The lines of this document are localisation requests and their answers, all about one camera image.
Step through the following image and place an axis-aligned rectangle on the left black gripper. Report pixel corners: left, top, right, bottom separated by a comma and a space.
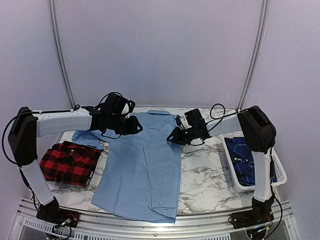
108, 113, 143, 135

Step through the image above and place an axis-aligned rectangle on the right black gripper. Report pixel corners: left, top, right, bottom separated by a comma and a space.
167, 126, 197, 145

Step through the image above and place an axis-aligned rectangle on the light blue long sleeve shirt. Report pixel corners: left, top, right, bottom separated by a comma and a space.
72, 110, 181, 223

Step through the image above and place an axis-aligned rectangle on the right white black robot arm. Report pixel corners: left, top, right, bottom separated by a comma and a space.
166, 105, 277, 224

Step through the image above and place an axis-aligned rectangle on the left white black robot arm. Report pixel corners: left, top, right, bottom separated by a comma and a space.
1, 92, 143, 223

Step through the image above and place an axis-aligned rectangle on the blue plaid shirt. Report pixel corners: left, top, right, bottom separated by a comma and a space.
224, 136, 266, 189

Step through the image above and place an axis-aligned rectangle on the red black plaid folded shirt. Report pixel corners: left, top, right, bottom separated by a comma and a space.
39, 141, 102, 188

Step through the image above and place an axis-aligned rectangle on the white plastic basket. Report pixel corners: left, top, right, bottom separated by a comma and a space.
221, 133, 288, 194

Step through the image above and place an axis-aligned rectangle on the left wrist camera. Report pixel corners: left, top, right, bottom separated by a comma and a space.
127, 100, 136, 114

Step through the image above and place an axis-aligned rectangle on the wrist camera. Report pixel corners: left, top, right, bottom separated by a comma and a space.
175, 115, 184, 128
127, 100, 136, 114

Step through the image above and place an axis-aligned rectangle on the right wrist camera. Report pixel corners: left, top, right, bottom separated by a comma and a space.
175, 115, 184, 128

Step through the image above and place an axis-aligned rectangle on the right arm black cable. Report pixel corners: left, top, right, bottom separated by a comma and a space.
207, 103, 284, 226

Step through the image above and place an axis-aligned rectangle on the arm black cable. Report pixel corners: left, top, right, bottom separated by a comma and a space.
1, 107, 81, 166
207, 103, 284, 226

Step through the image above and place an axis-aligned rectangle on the right aluminium corner post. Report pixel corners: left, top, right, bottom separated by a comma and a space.
236, 0, 270, 110

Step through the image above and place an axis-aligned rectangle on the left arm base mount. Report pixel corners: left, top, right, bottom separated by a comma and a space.
36, 209, 80, 228

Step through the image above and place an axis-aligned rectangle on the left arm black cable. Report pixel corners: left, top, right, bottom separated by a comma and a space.
1, 107, 81, 166

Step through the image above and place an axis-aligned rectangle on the aluminium front frame rail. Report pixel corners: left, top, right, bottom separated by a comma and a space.
9, 197, 301, 240

